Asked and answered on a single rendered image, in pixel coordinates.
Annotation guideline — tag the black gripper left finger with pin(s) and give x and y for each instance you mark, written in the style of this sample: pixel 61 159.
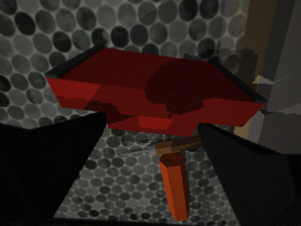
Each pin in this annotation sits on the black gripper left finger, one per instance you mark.
pixel 42 163

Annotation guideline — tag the orange hexagonal prism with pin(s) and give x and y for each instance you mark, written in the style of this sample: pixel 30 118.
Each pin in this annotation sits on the orange hexagonal prism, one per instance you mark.
pixel 174 177

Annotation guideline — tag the grey rectangular panel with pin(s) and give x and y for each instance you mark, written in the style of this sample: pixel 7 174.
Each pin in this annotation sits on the grey rectangular panel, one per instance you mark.
pixel 271 65

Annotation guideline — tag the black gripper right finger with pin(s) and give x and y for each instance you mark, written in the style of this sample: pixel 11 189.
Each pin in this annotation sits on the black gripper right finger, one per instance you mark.
pixel 262 186

